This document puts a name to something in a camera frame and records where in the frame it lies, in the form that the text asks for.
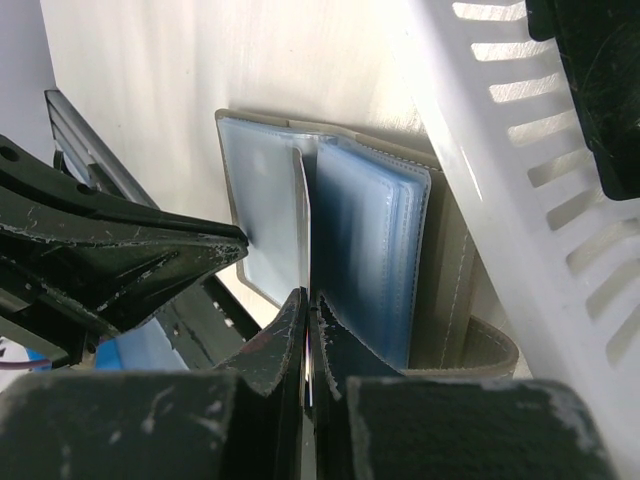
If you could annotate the white plastic tray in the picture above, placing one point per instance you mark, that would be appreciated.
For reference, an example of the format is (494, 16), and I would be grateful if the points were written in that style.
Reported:
(563, 258)

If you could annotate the grey leather card holder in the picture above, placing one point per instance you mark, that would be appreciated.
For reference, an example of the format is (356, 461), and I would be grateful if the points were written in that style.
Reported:
(390, 249)

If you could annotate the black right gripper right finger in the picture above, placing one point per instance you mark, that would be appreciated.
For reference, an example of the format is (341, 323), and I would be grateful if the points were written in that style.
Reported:
(372, 422)

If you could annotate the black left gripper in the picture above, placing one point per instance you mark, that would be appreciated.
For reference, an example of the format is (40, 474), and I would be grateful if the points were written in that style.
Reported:
(79, 266)

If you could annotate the black cards in tray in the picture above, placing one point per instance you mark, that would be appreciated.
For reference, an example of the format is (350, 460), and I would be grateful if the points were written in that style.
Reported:
(598, 42)

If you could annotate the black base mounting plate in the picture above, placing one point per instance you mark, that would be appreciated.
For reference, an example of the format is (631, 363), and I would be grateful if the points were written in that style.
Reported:
(206, 324)

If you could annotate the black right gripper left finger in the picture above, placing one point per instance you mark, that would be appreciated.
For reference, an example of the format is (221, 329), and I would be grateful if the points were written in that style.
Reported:
(239, 420)

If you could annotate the aluminium frame rail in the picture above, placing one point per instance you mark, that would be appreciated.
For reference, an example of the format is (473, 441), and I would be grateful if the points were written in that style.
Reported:
(91, 158)

